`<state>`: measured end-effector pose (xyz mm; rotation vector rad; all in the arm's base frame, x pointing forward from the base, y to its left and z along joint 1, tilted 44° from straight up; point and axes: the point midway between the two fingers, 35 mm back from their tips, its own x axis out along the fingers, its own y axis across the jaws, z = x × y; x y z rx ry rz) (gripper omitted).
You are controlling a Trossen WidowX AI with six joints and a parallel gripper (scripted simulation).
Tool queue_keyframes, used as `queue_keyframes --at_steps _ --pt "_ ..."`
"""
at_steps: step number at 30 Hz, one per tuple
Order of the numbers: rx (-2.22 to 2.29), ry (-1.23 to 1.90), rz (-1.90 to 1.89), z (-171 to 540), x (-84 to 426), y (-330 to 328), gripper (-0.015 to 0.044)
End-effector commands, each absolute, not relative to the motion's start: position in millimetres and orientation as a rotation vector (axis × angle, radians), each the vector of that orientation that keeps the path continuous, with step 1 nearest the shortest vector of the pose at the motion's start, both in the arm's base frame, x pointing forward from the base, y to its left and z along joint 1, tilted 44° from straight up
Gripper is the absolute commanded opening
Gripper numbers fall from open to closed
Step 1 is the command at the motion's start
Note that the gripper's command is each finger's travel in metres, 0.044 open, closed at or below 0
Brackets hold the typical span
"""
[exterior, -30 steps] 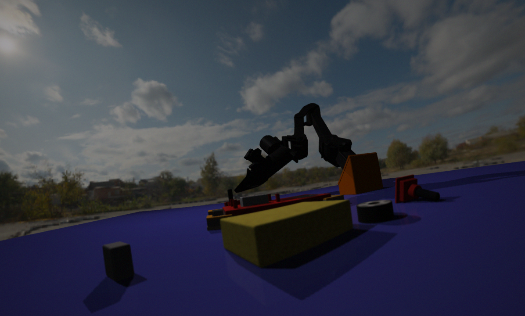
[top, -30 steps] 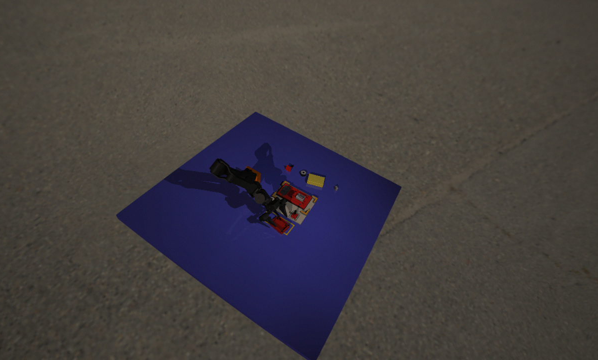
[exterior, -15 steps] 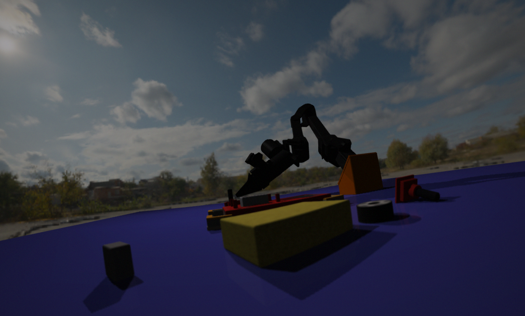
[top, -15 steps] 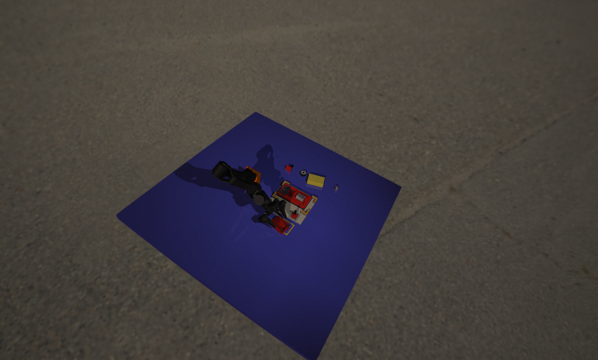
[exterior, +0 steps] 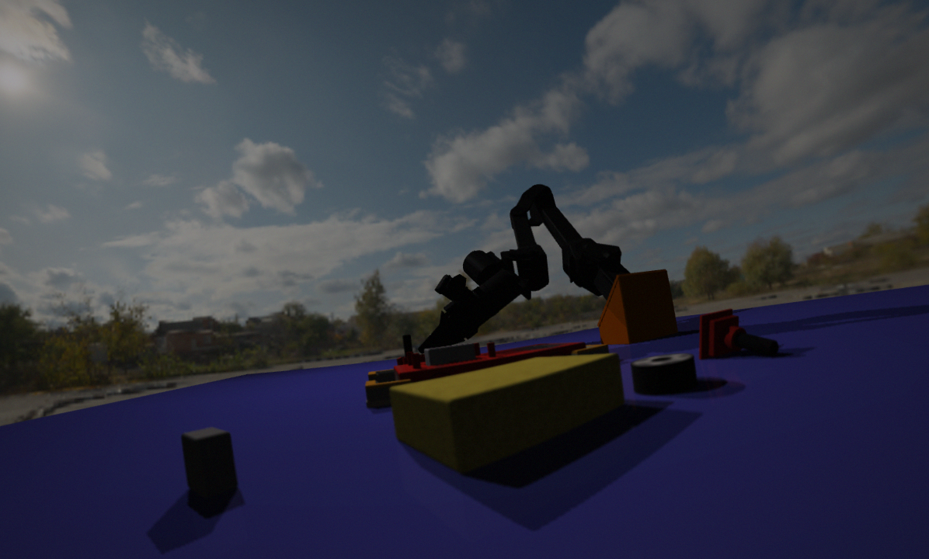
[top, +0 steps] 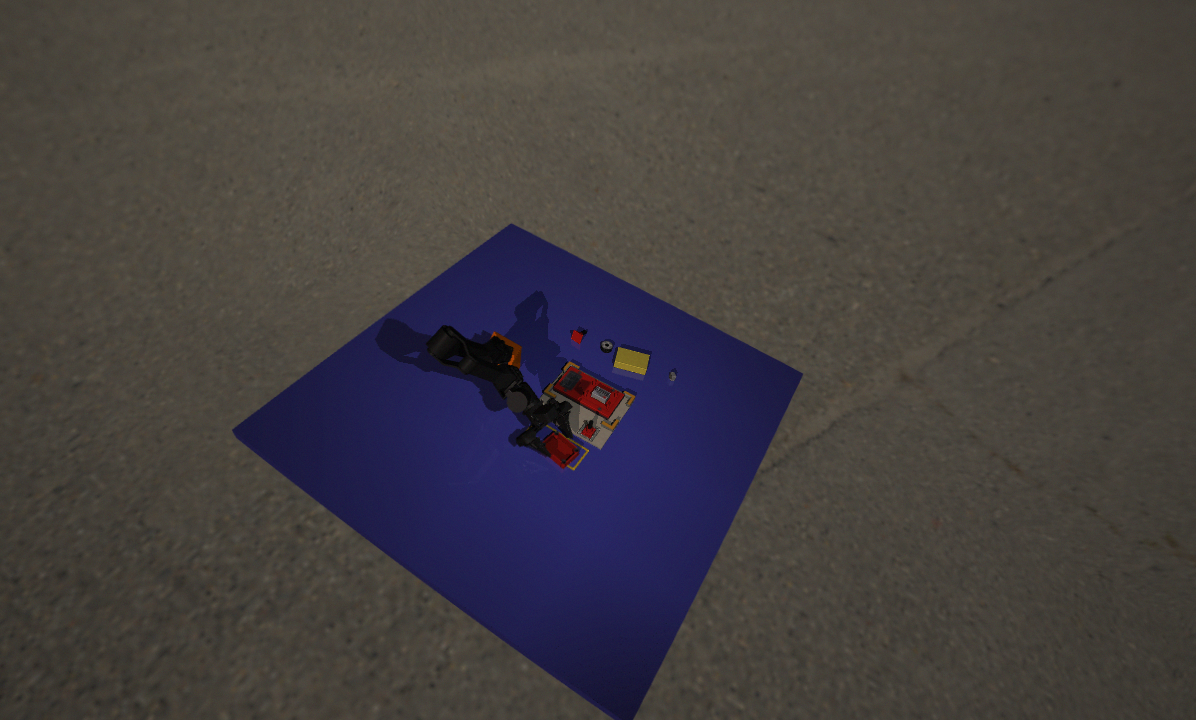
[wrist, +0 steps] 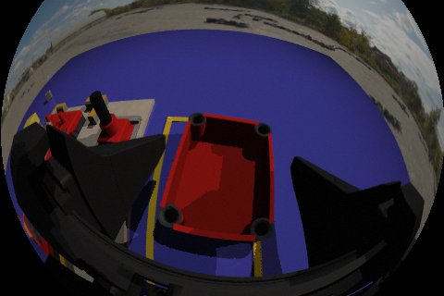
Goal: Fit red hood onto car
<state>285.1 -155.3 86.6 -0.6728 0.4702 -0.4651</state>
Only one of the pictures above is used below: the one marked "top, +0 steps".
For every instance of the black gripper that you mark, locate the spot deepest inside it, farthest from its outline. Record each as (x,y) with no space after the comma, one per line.
(528,438)

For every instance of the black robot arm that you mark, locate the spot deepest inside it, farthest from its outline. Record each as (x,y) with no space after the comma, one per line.
(481,360)

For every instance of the red car hood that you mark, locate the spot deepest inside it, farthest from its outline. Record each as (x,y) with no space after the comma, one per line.
(562,451)

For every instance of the olive yellow rectangular block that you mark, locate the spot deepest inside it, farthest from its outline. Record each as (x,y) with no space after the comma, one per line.
(631,361)

